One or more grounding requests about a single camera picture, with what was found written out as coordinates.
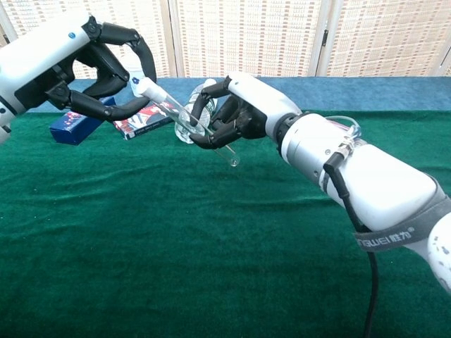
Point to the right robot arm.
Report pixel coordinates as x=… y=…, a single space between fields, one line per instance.
x=370 y=183

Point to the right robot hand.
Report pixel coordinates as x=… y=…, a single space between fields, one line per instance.
x=253 y=95

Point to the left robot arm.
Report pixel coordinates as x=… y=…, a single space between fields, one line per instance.
x=4 y=123

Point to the blue table cover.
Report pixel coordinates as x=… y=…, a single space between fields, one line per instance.
x=352 y=93

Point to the red black white packet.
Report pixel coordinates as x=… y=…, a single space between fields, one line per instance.
x=148 y=119

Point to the small white cap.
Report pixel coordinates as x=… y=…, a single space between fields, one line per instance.
x=148 y=88

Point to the clear plastic water bottle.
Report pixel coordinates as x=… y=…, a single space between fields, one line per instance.
x=196 y=95

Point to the blue printed carton box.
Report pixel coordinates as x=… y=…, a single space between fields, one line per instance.
x=70 y=130

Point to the dark green velvet cloth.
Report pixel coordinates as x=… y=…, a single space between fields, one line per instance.
x=141 y=229

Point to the woven bamboo screen panel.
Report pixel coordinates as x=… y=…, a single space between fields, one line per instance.
x=246 y=35
x=155 y=35
x=387 y=35

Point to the clear glass tube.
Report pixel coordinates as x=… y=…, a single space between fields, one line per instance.
x=175 y=109

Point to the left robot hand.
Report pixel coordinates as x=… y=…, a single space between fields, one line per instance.
x=35 y=53

